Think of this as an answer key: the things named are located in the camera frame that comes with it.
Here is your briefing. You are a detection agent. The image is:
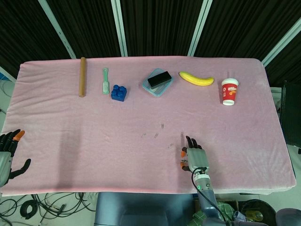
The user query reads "red paper cup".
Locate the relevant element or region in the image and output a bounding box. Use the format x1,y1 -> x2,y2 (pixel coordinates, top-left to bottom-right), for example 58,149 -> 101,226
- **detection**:
221,78 -> 240,106

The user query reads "black monitor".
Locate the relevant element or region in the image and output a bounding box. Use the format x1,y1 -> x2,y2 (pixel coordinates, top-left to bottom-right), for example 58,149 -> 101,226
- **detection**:
279,80 -> 301,148

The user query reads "green plastic brush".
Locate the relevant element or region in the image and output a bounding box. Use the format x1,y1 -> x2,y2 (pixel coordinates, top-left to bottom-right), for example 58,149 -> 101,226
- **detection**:
102,67 -> 110,96

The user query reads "black rectangular box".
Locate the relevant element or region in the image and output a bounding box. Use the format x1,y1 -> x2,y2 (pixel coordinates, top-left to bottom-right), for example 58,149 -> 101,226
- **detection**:
147,70 -> 172,89

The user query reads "black coiled cable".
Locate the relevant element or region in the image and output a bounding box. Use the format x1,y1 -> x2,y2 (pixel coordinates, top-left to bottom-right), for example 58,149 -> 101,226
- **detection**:
19,200 -> 39,220

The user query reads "green checkered cloth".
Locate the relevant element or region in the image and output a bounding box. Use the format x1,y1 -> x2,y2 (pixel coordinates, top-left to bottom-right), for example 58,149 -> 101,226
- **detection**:
190,199 -> 236,226

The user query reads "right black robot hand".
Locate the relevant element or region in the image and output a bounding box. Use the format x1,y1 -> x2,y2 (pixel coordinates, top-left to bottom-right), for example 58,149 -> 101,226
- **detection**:
180,136 -> 210,173

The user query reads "brown wooden rolling pin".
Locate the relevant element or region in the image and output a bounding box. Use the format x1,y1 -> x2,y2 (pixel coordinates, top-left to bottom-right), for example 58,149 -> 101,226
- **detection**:
78,56 -> 87,97

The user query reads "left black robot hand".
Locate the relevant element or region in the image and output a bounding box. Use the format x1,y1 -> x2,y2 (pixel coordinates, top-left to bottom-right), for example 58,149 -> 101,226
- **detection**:
0,129 -> 32,188

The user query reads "blue-grey robot torso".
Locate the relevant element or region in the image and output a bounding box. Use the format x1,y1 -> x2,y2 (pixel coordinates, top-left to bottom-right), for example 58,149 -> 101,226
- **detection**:
94,192 -> 197,226

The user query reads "black round bin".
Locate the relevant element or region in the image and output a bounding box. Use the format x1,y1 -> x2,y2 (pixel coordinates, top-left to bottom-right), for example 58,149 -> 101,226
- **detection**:
239,199 -> 277,226

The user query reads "black floor cable tangle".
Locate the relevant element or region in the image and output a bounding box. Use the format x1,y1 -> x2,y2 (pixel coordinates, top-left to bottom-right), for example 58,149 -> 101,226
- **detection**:
0,192 -> 97,222

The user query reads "clear blue plastic container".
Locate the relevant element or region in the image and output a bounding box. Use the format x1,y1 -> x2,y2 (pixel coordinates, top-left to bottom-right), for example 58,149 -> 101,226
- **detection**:
142,68 -> 174,98

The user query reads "blue toy building block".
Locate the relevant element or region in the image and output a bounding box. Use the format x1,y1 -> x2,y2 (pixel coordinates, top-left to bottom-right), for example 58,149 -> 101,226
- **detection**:
111,84 -> 128,102

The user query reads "white aluminium frame post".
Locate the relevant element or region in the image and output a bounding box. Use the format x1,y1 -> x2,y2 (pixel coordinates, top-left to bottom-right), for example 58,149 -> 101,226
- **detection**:
38,0 -> 77,59
111,0 -> 128,57
261,17 -> 301,67
187,0 -> 213,57
0,66 -> 17,82

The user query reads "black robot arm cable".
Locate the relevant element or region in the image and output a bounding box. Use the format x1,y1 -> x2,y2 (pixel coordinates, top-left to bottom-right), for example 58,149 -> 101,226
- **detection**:
191,167 -> 230,224

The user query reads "yellow banana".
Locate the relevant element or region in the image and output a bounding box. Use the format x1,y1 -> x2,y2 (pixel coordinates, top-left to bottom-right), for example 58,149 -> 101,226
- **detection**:
179,71 -> 215,87

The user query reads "pink table cloth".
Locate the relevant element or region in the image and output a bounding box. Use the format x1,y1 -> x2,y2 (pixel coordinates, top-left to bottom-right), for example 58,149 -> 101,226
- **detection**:
0,56 -> 297,197

